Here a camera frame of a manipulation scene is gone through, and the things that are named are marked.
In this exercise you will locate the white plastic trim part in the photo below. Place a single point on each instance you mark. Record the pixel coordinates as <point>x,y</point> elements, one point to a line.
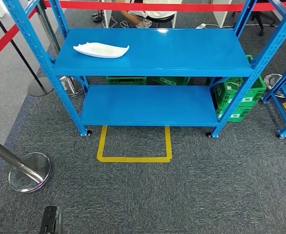
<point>101,50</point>

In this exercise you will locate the green plastic crate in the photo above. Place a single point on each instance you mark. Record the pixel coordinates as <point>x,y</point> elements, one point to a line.
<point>172,80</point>
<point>125,80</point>
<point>230,93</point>

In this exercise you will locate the black stool with chrome base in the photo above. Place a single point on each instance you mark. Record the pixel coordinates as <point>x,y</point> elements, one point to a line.
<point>162,19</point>

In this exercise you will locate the seated person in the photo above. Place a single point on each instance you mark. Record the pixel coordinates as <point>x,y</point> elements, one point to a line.
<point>145,14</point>

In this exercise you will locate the white desk side panel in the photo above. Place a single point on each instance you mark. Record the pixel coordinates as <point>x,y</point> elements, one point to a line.
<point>222,17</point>
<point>106,17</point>

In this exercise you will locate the black floor adapter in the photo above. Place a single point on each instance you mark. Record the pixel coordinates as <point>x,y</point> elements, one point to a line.
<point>97,16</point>

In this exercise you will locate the white power strip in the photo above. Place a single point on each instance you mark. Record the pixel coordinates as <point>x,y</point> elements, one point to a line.
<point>200,26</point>

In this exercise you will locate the chrome stanchion with round base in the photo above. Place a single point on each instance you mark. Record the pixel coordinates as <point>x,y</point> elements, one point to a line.
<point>271,82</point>
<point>30,172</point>

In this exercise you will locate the black office chair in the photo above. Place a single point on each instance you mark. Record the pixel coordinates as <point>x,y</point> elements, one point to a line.
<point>261,19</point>

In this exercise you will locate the chrome stanchion post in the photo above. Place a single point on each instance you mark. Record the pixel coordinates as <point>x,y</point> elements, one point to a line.
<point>71,87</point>

